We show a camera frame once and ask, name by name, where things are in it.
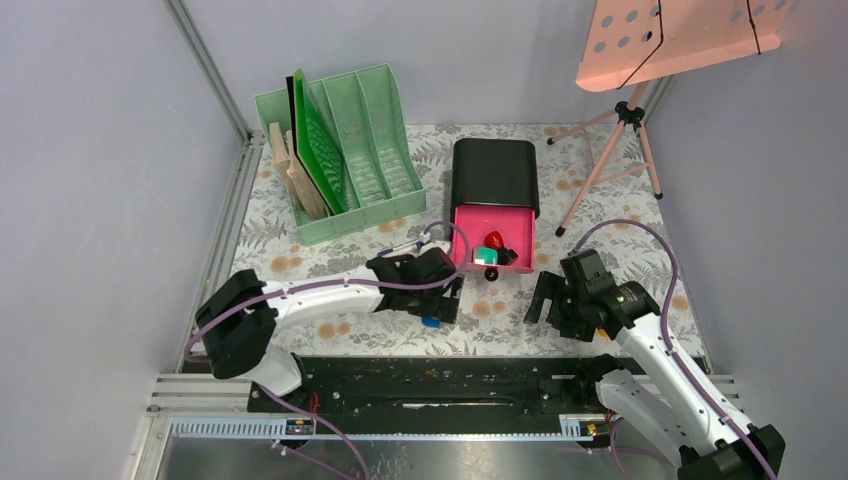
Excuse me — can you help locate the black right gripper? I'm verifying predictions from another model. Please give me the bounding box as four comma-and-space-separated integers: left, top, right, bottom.
522, 270, 595, 342

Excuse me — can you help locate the blue whiteboard eraser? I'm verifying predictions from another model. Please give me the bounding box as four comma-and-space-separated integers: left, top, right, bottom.
421, 317, 441, 328

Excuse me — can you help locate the green grey eraser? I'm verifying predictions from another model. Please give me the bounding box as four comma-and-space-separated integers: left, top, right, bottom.
472, 247, 499, 265

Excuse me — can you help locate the black pink drawer unit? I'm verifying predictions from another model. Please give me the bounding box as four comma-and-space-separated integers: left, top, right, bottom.
449, 138, 540, 282

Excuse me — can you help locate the purple 52-storey treehouse book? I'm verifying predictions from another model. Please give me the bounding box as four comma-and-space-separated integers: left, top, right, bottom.
285, 130, 330, 220

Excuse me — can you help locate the white AVE notebook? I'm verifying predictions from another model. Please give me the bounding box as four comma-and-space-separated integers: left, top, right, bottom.
286, 75, 331, 212

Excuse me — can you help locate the green transparent plastic folder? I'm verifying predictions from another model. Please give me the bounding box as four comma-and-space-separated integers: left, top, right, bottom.
293, 69, 348, 215

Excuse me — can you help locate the green 104-storey treehouse book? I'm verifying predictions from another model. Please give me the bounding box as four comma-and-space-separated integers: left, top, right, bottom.
269, 122, 303, 208

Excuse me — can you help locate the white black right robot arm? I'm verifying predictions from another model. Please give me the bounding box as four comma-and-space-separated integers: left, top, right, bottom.
525, 249, 786, 479

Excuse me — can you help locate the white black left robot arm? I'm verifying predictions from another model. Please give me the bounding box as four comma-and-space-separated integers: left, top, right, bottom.
195, 242, 464, 411

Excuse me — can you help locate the blue capped marker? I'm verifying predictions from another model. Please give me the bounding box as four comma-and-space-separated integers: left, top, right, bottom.
378, 241, 424, 258

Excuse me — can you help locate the floral table mat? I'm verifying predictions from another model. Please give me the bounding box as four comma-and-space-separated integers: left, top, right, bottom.
232, 124, 706, 357

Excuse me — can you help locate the mint green file organizer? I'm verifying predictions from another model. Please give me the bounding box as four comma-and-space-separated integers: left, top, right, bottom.
255, 64, 426, 245

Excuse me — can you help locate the pink music stand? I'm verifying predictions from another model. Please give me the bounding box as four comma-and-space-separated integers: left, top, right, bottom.
547, 0, 794, 237

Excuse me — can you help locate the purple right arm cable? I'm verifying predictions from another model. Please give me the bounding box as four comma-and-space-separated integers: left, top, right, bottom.
572, 218, 780, 480

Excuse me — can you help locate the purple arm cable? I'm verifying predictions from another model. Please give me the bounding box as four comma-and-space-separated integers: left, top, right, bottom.
572, 218, 780, 480
182, 221, 473, 480

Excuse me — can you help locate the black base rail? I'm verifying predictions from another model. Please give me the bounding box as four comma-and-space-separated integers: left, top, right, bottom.
145, 354, 737, 444

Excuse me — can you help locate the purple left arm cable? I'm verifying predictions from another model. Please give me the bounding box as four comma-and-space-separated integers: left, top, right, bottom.
182, 221, 473, 480

